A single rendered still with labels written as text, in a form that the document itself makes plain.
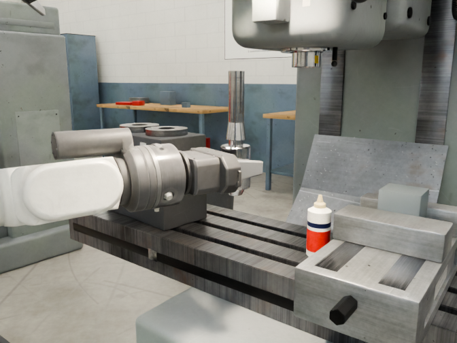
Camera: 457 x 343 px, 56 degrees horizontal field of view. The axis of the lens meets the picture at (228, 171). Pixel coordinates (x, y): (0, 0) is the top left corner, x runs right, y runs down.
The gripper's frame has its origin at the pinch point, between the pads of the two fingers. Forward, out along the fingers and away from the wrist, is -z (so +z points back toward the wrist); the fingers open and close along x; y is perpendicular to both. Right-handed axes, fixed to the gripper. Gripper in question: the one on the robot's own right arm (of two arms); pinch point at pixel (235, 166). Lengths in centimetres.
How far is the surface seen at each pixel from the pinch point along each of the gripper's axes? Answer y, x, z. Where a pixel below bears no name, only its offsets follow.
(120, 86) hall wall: -4, 687, -222
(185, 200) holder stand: 11.5, 22.8, -3.1
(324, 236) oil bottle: 12.6, -5.8, -14.3
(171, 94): 6, 529, -244
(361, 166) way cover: 6.8, 12.4, -45.1
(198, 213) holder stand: 15.1, 23.6, -6.6
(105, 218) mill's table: 16.9, 36.6, 9.8
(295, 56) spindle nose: -16.9, -0.1, -11.5
